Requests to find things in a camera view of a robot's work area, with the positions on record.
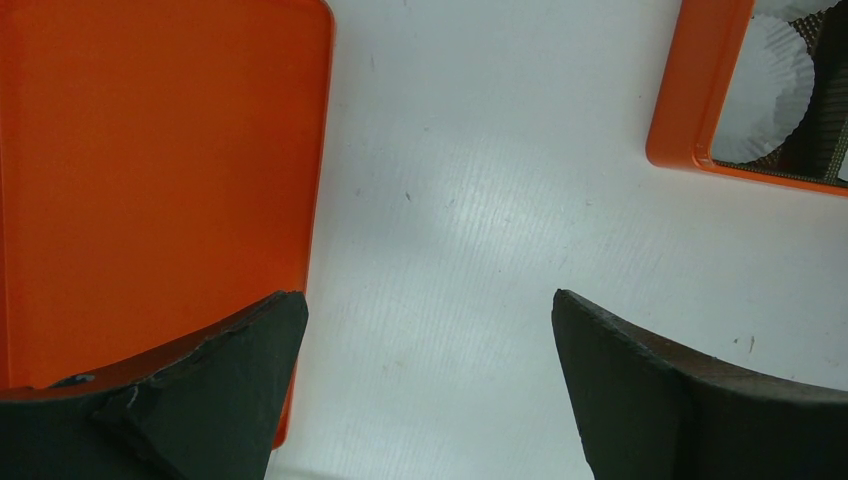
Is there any orange chocolate box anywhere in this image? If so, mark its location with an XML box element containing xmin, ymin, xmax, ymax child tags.
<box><xmin>645</xmin><ymin>0</ymin><xmax>847</xmax><ymax>197</ymax></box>

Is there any white paper cup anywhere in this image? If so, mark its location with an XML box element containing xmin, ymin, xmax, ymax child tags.
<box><xmin>711</xmin><ymin>15</ymin><xmax>815</xmax><ymax>164</ymax></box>
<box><xmin>753</xmin><ymin>0</ymin><xmax>839</xmax><ymax>22</ymax></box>

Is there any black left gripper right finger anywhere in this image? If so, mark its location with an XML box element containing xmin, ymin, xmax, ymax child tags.
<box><xmin>552</xmin><ymin>290</ymin><xmax>847</xmax><ymax>479</ymax></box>

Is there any orange box lid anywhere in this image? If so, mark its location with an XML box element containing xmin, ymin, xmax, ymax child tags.
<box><xmin>0</xmin><ymin>0</ymin><xmax>337</xmax><ymax>450</ymax></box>

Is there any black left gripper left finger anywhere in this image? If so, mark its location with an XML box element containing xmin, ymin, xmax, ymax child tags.
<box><xmin>1</xmin><ymin>292</ymin><xmax>309</xmax><ymax>479</ymax></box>

